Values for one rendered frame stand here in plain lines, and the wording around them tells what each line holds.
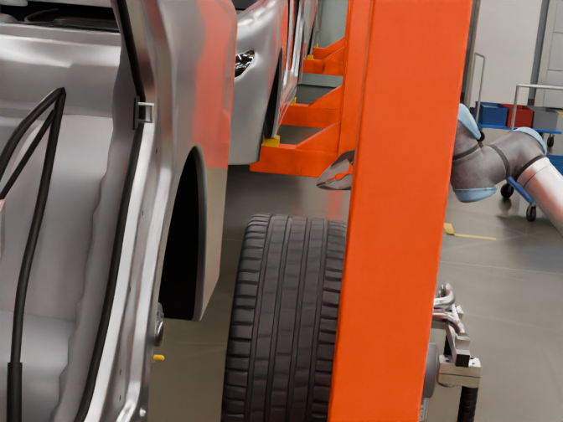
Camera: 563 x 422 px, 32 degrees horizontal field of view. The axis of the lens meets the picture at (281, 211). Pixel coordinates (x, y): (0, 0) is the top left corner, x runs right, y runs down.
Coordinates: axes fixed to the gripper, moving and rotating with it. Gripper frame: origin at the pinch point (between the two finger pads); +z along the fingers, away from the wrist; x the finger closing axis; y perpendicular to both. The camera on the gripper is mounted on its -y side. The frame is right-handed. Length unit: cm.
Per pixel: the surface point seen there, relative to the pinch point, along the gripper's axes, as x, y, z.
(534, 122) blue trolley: -171, 906, -170
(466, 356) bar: -42, -23, -15
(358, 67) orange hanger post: -1, 364, -15
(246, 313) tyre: -14.4, -28.2, 22.3
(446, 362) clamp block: -42.7, -20.3, -10.9
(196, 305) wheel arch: -25, 44, 50
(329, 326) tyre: -23.4, -28.9, 7.7
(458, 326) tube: -38.4, -14.2, -16.2
